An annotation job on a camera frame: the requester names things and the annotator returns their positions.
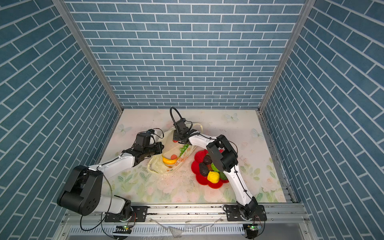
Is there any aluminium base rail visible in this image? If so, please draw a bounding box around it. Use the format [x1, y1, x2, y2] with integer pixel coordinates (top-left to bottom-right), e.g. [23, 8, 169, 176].
[54, 203, 317, 240]

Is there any yellow fake lemon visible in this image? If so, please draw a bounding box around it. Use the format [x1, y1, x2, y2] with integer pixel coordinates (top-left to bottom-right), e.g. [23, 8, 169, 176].
[207, 171, 221, 184]

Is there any green spotted fake fruit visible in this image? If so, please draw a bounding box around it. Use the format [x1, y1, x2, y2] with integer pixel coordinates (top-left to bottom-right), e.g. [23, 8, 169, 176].
[211, 163, 220, 173]

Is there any red flower-shaped plate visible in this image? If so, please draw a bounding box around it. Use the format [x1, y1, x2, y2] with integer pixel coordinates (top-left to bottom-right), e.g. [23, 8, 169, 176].
[191, 150, 229, 189]

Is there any yellow fake banana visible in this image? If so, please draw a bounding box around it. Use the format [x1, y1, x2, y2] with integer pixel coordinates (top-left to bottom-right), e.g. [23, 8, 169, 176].
[163, 155, 178, 165]

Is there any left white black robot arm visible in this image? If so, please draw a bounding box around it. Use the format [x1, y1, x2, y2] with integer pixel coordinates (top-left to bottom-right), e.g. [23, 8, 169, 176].
[57, 129, 164, 222]

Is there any dark brown fake fruit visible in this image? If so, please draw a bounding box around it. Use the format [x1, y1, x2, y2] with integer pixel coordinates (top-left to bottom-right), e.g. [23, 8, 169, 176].
[203, 154, 213, 165]

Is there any yellow plastic fruit-print bag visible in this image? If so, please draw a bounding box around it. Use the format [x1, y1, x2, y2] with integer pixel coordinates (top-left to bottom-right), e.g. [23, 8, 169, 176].
[147, 127, 196, 175]

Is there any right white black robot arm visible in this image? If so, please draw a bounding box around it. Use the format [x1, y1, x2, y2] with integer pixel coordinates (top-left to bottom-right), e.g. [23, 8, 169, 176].
[173, 118, 267, 222]

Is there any dark fake avocado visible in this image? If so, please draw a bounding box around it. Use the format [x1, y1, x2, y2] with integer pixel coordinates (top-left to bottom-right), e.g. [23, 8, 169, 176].
[199, 163, 210, 177]

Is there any green fake grape bunch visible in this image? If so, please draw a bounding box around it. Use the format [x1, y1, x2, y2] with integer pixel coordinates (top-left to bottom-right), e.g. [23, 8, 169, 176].
[179, 144, 191, 158]

